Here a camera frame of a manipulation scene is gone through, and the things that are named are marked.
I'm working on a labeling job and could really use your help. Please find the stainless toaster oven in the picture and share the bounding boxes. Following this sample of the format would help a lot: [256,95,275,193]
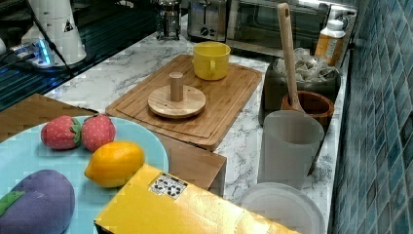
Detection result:
[226,0,357,68]

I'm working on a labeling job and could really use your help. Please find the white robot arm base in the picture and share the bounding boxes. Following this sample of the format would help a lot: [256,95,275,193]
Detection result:
[10,0,88,68]

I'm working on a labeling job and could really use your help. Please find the silver toaster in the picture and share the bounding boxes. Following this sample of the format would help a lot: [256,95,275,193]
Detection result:
[187,0,227,42]

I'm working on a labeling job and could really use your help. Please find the frosted white plastic cup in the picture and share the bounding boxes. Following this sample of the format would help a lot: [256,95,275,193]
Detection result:
[257,110,324,190]

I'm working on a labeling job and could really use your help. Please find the dark grey tea bag bowl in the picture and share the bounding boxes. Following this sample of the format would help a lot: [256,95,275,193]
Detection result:
[258,48,341,125]

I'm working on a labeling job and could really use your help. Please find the yellow cardboard box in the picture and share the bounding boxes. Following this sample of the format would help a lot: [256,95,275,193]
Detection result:
[94,165,299,234]

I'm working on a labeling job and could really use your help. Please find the glass french press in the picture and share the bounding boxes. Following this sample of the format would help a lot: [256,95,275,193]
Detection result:
[155,0,181,40]

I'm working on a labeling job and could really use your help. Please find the purple plush eggplant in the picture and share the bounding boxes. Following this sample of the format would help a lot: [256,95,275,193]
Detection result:
[0,170,75,234]

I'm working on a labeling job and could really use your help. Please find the right plush strawberry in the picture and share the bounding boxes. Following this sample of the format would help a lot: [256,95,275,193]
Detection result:
[82,114,116,152]

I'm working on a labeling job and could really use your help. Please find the white round plastic lid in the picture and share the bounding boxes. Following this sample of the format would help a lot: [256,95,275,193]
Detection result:
[239,182,326,234]

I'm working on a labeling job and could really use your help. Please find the left plush strawberry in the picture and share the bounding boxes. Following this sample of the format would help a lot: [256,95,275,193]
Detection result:
[41,115,82,150]

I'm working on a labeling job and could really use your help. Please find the light blue plate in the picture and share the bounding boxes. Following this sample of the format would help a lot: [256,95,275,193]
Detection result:
[0,117,169,234]

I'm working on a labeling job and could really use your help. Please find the yellow toy lemon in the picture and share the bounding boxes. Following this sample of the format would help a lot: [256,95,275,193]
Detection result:
[84,141,145,188]

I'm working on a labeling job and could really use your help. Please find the brown wooden cup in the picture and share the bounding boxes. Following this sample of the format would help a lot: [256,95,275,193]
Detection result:
[297,91,334,132]

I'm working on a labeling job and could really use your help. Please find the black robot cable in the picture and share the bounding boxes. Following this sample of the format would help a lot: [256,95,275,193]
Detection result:
[24,0,76,78]

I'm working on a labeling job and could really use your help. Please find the orange bottle white cap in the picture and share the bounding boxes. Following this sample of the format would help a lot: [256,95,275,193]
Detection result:
[315,19,346,66]

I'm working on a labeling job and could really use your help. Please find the round wooden lid with knob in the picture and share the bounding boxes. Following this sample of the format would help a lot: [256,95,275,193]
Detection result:
[147,72,207,119]

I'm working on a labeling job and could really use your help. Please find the yellow ceramic mug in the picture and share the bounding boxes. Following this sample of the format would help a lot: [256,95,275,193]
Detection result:
[193,41,231,81]

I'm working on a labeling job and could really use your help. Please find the plush strawberry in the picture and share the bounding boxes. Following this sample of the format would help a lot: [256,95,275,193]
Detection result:
[82,114,116,152]
[41,115,82,150]

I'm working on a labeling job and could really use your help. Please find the bamboo cutting board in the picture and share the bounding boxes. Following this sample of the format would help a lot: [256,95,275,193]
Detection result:
[106,55,262,150]

